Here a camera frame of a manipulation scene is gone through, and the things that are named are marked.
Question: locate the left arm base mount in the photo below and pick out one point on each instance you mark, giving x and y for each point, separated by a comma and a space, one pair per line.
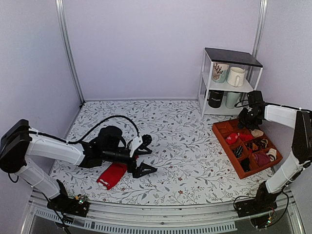
78, 205

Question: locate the beige rolled sock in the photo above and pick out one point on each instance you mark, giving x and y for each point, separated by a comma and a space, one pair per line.
257, 133

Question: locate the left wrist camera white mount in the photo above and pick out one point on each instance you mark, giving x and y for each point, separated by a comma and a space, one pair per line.
139, 145

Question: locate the floral patterned table mat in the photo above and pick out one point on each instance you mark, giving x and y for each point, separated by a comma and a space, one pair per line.
192, 167

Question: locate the front aluminium rail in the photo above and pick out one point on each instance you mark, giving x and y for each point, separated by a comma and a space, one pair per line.
110, 218

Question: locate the white ribbed mug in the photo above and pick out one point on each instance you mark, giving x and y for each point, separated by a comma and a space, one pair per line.
236, 76

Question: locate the black mug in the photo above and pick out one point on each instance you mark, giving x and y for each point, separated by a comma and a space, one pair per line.
215, 98

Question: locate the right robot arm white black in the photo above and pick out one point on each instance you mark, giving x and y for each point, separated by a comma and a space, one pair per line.
292, 132

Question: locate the pale green cup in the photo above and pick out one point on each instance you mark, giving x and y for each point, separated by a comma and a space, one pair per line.
231, 99

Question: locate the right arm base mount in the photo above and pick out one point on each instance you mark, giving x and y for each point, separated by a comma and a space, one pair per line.
262, 202

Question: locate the aluminium frame post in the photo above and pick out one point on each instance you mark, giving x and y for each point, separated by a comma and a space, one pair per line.
68, 50
260, 27

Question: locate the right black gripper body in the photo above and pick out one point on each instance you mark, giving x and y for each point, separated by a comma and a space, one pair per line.
248, 120

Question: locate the left aluminium frame post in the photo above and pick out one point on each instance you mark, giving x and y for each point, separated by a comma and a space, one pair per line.
68, 50

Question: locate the floral ceramic mug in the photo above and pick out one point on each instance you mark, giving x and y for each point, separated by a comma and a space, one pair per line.
220, 71

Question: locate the red snowflake rolled sock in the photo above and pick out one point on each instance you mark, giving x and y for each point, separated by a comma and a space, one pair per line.
232, 138

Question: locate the white wire shelf rack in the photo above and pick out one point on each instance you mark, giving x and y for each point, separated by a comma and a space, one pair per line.
243, 60

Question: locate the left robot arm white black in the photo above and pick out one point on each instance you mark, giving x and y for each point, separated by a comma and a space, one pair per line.
21, 143

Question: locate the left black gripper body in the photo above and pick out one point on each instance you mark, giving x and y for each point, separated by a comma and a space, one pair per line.
110, 155

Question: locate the orange compartment organizer tray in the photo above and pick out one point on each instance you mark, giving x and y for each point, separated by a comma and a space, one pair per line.
248, 155

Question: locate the right aluminium frame post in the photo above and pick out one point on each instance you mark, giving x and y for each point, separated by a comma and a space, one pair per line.
260, 27

